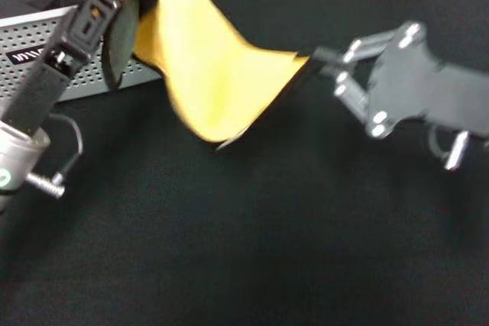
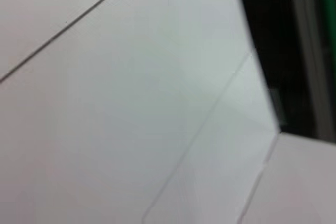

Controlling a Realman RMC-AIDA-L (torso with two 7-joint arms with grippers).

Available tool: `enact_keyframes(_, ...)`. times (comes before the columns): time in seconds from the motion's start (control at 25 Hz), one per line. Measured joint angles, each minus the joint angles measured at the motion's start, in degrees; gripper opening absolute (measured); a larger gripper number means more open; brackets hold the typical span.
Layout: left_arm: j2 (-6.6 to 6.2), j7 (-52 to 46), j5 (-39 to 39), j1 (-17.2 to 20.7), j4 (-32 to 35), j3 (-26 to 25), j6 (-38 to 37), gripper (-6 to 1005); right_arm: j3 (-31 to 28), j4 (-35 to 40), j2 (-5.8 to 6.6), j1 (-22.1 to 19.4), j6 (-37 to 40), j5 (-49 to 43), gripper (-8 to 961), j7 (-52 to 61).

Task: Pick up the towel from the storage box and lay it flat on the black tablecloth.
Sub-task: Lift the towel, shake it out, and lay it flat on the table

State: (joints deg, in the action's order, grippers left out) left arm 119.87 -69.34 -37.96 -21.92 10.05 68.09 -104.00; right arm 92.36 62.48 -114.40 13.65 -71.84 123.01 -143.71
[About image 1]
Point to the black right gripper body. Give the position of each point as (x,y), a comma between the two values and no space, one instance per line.
(420,89)

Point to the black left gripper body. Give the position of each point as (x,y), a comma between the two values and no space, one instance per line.
(38,93)

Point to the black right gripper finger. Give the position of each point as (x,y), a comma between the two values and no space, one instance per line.
(359,49)
(351,93)

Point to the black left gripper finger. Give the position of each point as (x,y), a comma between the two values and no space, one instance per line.
(99,13)

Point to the yellow and grey towel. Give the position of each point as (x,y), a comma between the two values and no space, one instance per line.
(206,66)

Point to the grey perforated storage box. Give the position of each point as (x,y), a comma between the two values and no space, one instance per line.
(26,36)

